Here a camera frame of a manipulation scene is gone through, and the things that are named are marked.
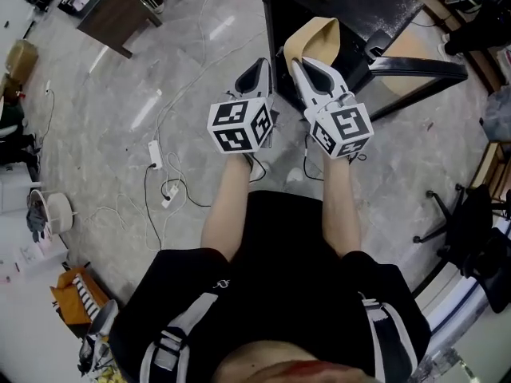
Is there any small white power strip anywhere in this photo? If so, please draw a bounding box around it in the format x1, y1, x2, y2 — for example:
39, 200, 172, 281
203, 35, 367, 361
160, 184, 180, 210

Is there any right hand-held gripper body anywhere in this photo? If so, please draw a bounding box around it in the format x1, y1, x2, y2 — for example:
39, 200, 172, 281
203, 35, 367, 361
303, 91, 375, 160

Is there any black office chair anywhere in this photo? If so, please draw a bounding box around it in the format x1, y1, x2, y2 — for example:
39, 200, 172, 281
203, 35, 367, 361
412, 183, 511, 315

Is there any person's black shirt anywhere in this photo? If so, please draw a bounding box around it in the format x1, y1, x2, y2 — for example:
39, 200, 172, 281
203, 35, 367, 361
107, 189, 433, 383

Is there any black cable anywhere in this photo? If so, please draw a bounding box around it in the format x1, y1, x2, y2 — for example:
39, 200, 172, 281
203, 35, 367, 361
142, 164, 164, 251

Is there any grey and white sneaker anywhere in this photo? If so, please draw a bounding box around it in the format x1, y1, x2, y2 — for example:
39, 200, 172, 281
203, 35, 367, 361
77, 298, 120, 376

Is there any grey chest harness strap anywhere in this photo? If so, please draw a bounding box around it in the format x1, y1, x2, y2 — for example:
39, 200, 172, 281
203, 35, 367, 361
138, 292, 220, 383
358, 291, 419, 383

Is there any person's left forearm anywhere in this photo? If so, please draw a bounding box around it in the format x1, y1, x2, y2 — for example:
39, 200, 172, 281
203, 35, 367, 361
200, 152, 255, 261

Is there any long white cable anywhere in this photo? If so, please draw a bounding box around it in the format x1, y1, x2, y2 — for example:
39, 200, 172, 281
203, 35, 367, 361
153, 0, 267, 143

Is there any light wooden shelf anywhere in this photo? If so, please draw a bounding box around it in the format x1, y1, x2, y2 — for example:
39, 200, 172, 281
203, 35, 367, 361
469, 140, 511, 203

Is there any grey plastic bag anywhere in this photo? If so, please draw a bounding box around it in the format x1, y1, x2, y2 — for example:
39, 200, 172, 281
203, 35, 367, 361
480, 89, 511, 144

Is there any black mini fridge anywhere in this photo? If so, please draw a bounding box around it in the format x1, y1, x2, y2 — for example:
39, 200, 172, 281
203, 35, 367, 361
259, 0, 469, 122

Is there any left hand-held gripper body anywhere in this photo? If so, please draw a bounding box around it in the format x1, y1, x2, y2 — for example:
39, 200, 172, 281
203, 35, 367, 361
206, 91, 277, 155

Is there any dark wooden desk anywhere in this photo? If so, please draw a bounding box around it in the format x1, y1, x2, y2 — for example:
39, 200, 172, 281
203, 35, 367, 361
77, 0, 164, 60

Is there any cardboard box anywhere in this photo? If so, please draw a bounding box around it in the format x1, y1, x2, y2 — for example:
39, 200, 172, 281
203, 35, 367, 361
5, 39, 40, 84

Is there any person's right forearm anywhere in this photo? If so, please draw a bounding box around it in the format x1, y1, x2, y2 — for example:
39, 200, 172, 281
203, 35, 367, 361
320, 154, 362, 258

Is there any person's chin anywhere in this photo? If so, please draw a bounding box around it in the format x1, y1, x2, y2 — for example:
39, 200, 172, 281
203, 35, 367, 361
213, 340, 386, 383

